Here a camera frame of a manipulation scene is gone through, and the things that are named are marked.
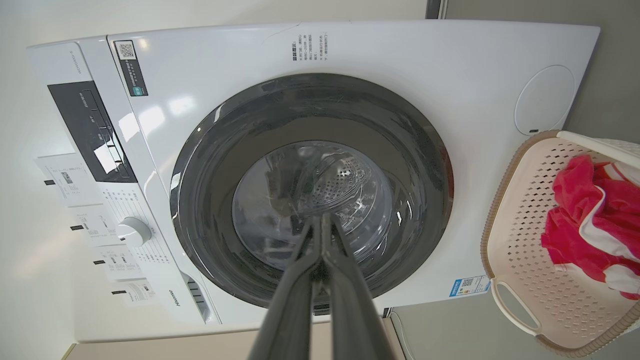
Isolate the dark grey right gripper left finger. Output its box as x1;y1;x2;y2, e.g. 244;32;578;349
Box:
248;216;324;360

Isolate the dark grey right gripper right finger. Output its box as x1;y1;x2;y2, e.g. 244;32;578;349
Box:
321;214;396;360

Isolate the cream perforated plastic laundry basket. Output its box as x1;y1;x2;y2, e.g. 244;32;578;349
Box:
481;130;640;358

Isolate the blue energy label sticker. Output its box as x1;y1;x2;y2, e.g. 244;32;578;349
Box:
448;275;492;298

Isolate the round dark glass washer door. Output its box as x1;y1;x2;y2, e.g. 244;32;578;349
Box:
170;73;455;310

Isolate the white paper instruction sheet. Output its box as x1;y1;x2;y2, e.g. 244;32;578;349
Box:
35;152;104;208
94;245;144;281
111;279;159;306
70;204;122;247

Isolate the white round washer control knob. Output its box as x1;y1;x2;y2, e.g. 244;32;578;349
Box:
116;216;152;248

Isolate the red and white garment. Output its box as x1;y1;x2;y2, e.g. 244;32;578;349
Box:
541;155;640;301

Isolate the white front-load washing machine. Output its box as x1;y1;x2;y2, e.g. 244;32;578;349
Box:
26;20;601;343

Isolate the black washer display panel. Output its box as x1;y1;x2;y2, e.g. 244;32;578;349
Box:
48;81;138;184

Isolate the round white filter cover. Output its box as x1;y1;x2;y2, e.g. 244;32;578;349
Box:
514;65;576;137

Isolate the black QR code sticker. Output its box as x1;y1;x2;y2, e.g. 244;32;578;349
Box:
114;40;149;97

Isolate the white floor cable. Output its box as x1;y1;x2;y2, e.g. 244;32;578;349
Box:
390;311;417;360

